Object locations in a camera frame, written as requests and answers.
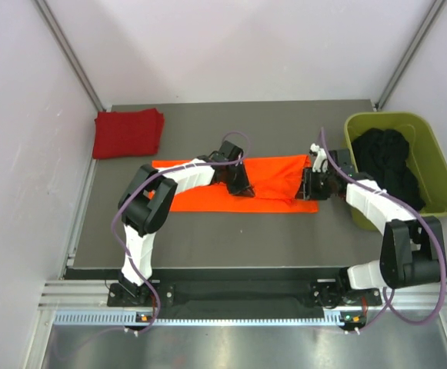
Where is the orange t shirt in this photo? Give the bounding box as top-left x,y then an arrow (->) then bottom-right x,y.
171,155 -> 319,214

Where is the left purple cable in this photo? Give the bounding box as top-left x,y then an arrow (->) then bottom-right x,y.
109,131 -> 252,334

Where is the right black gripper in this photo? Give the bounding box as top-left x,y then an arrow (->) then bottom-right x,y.
295,167 -> 336,201

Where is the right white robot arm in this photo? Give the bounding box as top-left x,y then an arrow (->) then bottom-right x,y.
297,145 -> 447,309

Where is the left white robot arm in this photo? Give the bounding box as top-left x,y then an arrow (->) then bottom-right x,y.
108,140 -> 255,307

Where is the left aluminium frame post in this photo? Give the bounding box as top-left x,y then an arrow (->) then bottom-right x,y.
32,0 -> 105,111

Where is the black t shirt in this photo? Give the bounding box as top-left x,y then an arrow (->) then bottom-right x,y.
352,128 -> 425,211

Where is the right aluminium frame post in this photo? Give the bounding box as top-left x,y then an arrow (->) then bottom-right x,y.
372,0 -> 447,111

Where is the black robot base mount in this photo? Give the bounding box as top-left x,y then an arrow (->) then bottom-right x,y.
107,267 -> 382,320

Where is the folded red t shirt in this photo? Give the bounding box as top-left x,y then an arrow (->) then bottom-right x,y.
92,108 -> 165,160

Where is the aluminium frame post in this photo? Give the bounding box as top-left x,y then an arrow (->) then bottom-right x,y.
372,0 -> 447,111
32,0 -> 105,111

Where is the slotted grey cable duct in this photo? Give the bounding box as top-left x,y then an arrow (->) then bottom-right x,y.
53,311 -> 365,327

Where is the olive green plastic bin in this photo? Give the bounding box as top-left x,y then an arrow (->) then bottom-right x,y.
345,112 -> 447,218

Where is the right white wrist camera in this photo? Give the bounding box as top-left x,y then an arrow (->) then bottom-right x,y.
309,143 -> 329,173

